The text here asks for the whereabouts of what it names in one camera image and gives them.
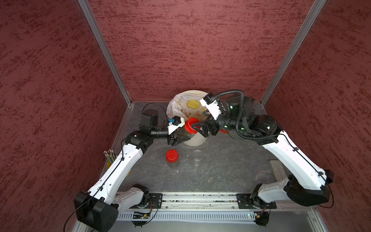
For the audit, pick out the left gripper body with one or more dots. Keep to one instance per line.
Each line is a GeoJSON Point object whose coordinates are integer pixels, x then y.
{"type": "Point", "coordinates": [170, 138]}

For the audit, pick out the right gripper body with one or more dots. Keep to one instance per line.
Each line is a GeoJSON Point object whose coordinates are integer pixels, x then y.
{"type": "Point", "coordinates": [226, 120]}

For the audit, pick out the clear plastic jar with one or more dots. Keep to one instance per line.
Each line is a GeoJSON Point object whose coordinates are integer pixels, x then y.
{"type": "Point", "coordinates": [185, 134]}
{"type": "Point", "coordinates": [197, 157]}

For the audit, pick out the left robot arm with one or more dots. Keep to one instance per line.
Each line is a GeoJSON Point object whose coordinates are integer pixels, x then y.
{"type": "Point", "coordinates": [101, 205]}

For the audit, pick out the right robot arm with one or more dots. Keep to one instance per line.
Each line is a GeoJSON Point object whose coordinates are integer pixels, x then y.
{"type": "Point", "coordinates": [307, 185]}

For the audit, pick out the cream plastic waste bin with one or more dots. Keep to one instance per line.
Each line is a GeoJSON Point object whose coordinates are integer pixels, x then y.
{"type": "Point", "coordinates": [197, 140]}

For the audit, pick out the white printed bin liner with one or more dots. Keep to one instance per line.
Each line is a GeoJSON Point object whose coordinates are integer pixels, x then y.
{"type": "Point", "coordinates": [187, 105]}

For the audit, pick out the yellow pencil cup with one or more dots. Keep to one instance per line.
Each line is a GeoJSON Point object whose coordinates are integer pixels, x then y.
{"type": "Point", "coordinates": [108, 165]}

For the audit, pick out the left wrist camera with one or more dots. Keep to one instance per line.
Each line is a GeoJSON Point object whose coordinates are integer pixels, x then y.
{"type": "Point", "coordinates": [175, 123]}

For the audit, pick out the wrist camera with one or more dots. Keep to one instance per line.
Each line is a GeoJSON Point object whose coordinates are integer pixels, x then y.
{"type": "Point", "coordinates": [175, 123]}
{"type": "Point", "coordinates": [211, 105]}

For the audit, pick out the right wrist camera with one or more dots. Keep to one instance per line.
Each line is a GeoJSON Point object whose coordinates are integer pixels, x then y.
{"type": "Point", "coordinates": [211, 105]}

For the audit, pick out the aluminium mounting rail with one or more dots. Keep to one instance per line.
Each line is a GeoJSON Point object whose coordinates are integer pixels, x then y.
{"type": "Point", "coordinates": [207, 201]}

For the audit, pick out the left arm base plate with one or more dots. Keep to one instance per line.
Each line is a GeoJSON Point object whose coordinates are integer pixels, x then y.
{"type": "Point", "coordinates": [154, 201]}

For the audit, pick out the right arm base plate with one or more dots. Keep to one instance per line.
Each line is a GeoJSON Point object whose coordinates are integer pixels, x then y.
{"type": "Point", "coordinates": [245, 201]}

